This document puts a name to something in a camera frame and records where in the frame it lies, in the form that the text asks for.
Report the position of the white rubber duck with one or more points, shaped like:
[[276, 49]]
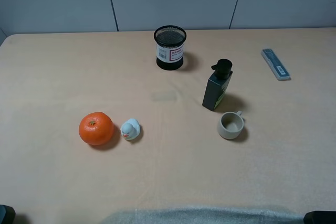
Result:
[[130, 129]]

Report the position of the dark green pump bottle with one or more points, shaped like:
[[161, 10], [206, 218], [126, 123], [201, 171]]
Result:
[[217, 84]]

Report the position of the black mesh pen holder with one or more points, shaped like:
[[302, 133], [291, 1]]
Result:
[[169, 41]]

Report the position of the beige ceramic cup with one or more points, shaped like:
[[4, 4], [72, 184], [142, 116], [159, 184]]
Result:
[[230, 125]]

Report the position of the orange mandarin fruit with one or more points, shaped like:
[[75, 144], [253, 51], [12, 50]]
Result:
[[96, 129]]

